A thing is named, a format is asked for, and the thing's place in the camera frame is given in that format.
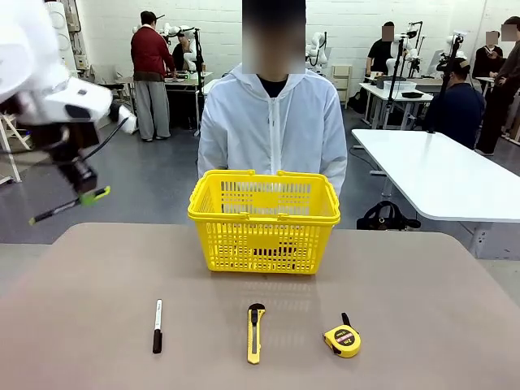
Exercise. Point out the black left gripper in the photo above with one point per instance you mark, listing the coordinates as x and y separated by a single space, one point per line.
65 140

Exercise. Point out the black pen with yellow ends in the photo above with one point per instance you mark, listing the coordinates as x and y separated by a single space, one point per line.
53 211

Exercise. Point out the yellow utility knife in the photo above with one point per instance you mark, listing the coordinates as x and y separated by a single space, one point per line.
254 353

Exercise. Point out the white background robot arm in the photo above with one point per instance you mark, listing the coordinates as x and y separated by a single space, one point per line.
319 48
412 55
451 42
189 57

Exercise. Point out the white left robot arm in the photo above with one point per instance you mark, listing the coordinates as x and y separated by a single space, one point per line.
24 48

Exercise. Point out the person in red jacket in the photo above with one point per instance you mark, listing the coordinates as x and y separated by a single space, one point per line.
150 53

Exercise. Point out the person in white hooded jacket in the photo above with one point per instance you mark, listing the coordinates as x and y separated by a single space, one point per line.
252 122

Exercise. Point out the yellow plastic shopping basket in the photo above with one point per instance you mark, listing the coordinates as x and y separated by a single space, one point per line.
264 243

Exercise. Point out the person in black t-shirt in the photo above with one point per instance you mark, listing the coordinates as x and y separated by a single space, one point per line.
378 53

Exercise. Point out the seated person in dark blue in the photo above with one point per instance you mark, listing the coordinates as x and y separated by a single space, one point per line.
459 105

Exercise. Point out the person in dark sailor top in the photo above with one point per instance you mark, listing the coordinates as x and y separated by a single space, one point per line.
487 61

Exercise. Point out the person in brown jacket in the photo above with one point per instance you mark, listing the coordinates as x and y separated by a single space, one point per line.
503 101

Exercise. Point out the white folding step stool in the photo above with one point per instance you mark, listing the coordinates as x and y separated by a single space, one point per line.
14 132

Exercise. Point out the grey chair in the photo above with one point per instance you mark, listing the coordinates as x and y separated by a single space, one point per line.
105 73

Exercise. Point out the white tower air conditioner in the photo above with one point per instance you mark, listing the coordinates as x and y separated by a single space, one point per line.
65 40

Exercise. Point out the grey workbench table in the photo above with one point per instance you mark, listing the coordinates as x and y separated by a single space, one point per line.
187 81

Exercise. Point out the white marker with black cap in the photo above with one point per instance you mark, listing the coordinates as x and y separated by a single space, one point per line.
157 341

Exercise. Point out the small black object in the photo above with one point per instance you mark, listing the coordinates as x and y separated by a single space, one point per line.
286 250

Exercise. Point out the white drawer shelf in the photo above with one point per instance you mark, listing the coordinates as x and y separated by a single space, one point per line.
342 85

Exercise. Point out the black bag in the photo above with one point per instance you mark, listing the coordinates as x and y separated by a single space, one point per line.
386 219

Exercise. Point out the white workbench table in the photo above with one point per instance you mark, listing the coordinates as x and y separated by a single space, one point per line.
378 91

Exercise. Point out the yellow tape measure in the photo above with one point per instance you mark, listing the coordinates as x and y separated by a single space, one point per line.
343 343

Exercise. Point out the clear plastic bin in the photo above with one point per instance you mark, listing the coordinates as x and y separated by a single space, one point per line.
400 85

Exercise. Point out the black shallow tray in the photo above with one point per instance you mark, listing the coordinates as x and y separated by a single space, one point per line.
412 94

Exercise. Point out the large white table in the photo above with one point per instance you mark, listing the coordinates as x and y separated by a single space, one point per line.
426 170

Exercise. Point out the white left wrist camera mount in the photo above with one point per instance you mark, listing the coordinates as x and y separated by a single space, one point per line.
129 122

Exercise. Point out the black camera stand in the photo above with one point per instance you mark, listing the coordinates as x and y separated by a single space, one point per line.
440 97
393 89
199 81

